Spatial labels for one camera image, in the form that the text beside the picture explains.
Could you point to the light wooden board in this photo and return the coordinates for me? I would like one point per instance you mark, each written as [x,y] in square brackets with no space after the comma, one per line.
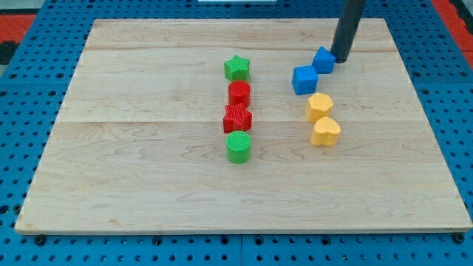
[138,146]

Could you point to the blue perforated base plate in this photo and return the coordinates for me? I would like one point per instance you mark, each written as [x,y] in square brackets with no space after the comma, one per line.
[37,77]

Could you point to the green cylinder block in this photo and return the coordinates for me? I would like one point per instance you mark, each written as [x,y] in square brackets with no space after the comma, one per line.
[238,147]

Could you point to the red cylinder block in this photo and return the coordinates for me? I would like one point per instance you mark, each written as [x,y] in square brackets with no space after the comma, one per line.
[239,91]

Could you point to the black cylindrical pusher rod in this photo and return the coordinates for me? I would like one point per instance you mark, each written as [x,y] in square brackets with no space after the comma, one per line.
[346,29]

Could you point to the yellow hexagon block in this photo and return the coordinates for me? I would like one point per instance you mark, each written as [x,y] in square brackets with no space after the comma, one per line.
[319,105]

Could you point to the blue cube block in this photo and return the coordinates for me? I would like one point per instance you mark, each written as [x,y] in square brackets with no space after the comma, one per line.
[304,80]

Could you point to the red star block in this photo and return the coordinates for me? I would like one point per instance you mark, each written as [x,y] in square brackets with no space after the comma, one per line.
[237,118]

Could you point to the yellow heart block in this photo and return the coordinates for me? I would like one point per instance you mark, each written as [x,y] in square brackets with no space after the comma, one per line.
[325,132]

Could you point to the green star block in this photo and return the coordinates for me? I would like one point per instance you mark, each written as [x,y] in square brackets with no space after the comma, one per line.
[237,68]

